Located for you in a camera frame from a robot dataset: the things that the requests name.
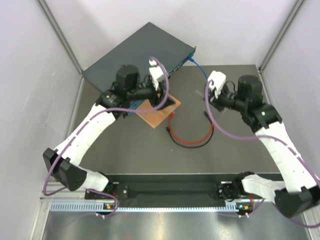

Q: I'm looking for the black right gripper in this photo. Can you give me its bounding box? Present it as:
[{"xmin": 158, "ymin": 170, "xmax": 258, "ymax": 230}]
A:
[{"xmin": 204, "ymin": 84, "xmax": 247, "ymax": 112}]

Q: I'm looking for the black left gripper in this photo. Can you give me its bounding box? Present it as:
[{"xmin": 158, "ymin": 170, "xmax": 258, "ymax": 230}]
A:
[{"xmin": 127, "ymin": 79, "xmax": 176, "ymax": 111}]

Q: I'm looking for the blue ethernet cable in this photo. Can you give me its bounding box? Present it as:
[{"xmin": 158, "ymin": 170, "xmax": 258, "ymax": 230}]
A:
[{"xmin": 187, "ymin": 56, "xmax": 210, "ymax": 83}]

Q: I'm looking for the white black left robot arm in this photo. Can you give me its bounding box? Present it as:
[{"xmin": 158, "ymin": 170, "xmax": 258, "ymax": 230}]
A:
[{"xmin": 43, "ymin": 59, "xmax": 175, "ymax": 199}]

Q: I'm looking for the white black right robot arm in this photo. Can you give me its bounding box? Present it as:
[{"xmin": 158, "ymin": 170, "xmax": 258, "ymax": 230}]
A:
[{"xmin": 204, "ymin": 71, "xmax": 320, "ymax": 218}]

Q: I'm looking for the wooden board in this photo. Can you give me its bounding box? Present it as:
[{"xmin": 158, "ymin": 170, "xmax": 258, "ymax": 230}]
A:
[{"xmin": 137, "ymin": 94, "xmax": 181, "ymax": 129}]

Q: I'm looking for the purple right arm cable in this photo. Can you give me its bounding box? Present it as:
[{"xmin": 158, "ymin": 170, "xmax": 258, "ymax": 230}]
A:
[{"xmin": 204, "ymin": 79, "xmax": 320, "ymax": 229}]

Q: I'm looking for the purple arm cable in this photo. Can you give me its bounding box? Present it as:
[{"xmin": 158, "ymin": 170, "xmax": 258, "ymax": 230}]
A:
[
  {"xmin": 204, "ymin": 79, "xmax": 320, "ymax": 229},
  {"xmin": 42, "ymin": 56, "xmax": 171, "ymax": 220}
]

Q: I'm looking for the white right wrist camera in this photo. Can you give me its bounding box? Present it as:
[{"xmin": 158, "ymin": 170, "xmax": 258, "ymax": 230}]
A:
[{"xmin": 207, "ymin": 70, "xmax": 227, "ymax": 99}]

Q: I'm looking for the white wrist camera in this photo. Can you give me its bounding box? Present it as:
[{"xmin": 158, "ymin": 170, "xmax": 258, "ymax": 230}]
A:
[
  {"xmin": 207, "ymin": 70, "xmax": 227, "ymax": 99},
  {"xmin": 149, "ymin": 57, "xmax": 168, "ymax": 91}
]

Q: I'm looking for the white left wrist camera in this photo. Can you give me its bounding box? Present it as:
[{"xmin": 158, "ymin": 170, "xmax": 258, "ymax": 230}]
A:
[{"xmin": 149, "ymin": 57, "xmax": 168, "ymax": 91}]

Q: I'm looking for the black ethernet cable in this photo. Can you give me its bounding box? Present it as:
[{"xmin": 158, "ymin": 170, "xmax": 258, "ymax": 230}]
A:
[{"xmin": 165, "ymin": 111, "xmax": 215, "ymax": 149}]

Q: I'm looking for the dark blue network switch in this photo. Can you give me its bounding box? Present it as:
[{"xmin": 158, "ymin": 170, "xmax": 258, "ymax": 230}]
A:
[{"xmin": 81, "ymin": 21, "xmax": 197, "ymax": 117}]

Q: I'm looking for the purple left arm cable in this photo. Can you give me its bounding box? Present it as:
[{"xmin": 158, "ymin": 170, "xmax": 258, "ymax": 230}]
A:
[{"xmin": 42, "ymin": 56, "xmax": 171, "ymax": 220}]

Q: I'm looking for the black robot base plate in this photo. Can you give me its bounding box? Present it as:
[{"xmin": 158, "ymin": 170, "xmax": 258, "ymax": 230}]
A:
[{"xmin": 102, "ymin": 173, "xmax": 247, "ymax": 201}]

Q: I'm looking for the grey slotted cable duct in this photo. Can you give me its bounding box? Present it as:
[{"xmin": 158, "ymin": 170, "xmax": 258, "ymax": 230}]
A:
[{"xmin": 50, "ymin": 201, "xmax": 239, "ymax": 213}]

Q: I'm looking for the aluminium frame rail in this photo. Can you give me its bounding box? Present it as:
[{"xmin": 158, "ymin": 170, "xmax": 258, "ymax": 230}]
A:
[{"xmin": 40, "ymin": 182, "xmax": 86, "ymax": 202}]

